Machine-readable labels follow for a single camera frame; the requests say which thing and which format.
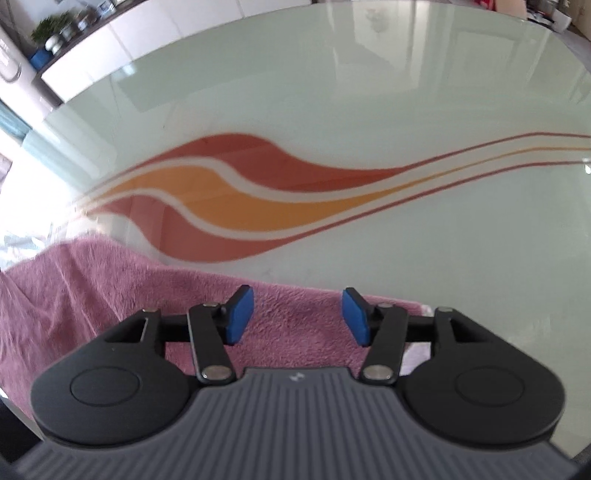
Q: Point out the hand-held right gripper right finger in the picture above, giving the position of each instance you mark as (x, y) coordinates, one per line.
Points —
(354, 318)

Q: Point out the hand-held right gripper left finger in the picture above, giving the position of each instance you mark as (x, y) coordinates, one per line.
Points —
(241, 316)

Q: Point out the pink towel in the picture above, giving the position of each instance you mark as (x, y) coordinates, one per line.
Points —
(92, 286)

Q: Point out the white sideboard cabinet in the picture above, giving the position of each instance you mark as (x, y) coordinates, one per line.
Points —
(120, 46)

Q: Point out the teal curtain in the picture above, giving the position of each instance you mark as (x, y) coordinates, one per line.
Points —
(11, 120)

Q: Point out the blue plant pot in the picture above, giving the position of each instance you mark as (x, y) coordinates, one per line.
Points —
(39, 59)

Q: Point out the green potted plant white pot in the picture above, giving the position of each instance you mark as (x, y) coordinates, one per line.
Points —
(48, 30)

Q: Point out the white standing air conditioner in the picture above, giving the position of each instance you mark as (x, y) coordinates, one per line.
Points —
(11, 55)

